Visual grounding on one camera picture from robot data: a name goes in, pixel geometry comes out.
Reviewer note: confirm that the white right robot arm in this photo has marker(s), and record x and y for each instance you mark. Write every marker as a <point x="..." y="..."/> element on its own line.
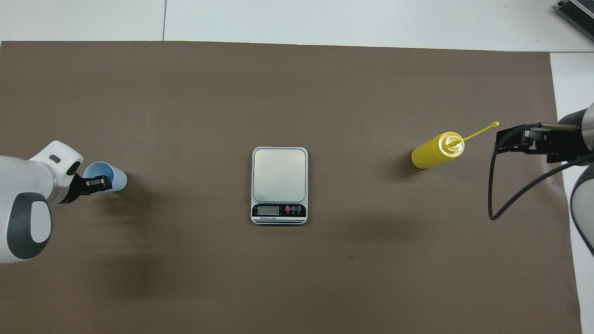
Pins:
<point x="587" y="204"/>

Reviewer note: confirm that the grey ridged metal device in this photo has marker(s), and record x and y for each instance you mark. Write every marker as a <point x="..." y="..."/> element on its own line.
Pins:
<point x="580" y="11"/>

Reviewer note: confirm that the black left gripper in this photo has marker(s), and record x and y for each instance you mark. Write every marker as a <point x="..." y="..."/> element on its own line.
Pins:
<point x="76" y="188"/>

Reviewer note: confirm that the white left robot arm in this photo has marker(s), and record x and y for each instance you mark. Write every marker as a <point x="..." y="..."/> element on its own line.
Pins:
<point x="18" y="185"/>

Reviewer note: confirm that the light blue plastic cup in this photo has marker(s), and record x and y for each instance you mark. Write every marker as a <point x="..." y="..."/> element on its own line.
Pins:
<point x="118" y="178"/>

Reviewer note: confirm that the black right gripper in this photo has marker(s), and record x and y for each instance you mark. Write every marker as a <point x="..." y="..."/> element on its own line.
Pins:
<point x="561" y="141"/>

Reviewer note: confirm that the brown table mat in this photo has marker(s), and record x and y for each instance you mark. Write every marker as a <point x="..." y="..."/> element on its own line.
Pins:
<point x="297" y="287"/>

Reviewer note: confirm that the silver digital kitchen scale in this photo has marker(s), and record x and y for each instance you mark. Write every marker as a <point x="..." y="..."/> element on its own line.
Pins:
<point x="278" y="176"/>

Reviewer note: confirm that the yellow squeeze bottle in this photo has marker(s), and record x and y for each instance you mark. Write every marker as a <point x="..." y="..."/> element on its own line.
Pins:
<point x="431" y="155"/>

